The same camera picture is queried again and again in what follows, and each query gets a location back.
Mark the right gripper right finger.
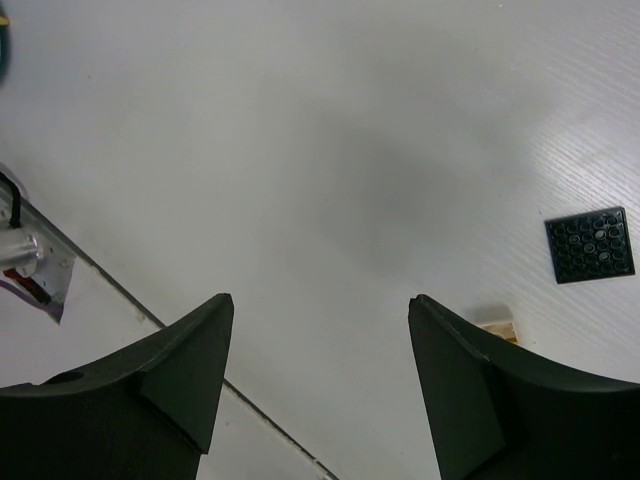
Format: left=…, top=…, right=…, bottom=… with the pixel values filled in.
left=408, top=295, right=639, bottom=479

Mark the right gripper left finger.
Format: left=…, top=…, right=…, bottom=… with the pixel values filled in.
left=42, top=292, right=235, bottom=456

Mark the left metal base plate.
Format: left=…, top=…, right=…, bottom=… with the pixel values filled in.
left=1, top=173, right=77, bottom=324

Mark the black lego plate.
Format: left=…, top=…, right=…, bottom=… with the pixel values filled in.
left=544, top=206, right=636, bottom=284

